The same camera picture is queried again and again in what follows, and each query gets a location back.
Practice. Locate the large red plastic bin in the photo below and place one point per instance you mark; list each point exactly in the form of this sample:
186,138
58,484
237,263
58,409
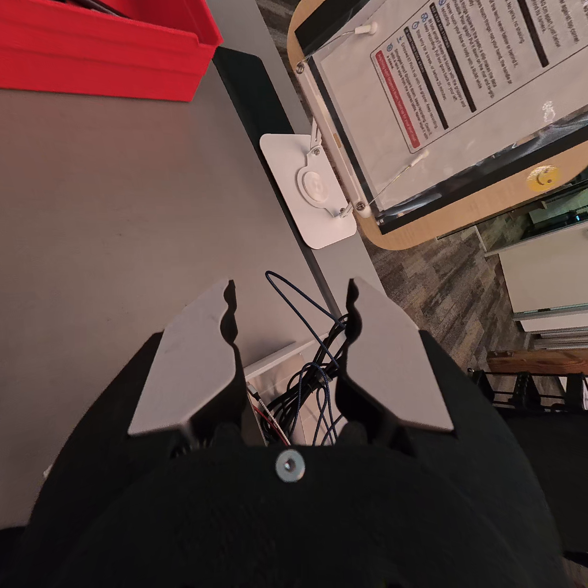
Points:
92,55

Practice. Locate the printed instruction sheet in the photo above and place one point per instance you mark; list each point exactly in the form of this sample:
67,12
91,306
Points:
349,138

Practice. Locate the wooden sign board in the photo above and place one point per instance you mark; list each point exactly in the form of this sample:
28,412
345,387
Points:
413,229

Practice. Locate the yellow smiley sticker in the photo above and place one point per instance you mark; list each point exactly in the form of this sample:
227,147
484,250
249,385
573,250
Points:
542,179

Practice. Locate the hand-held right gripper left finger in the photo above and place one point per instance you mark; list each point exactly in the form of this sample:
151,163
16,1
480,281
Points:
188,367

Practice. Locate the white stand base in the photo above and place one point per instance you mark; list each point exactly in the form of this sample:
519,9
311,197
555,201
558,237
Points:
285,183

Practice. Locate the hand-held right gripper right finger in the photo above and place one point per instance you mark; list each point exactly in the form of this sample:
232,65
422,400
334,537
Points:
395,367

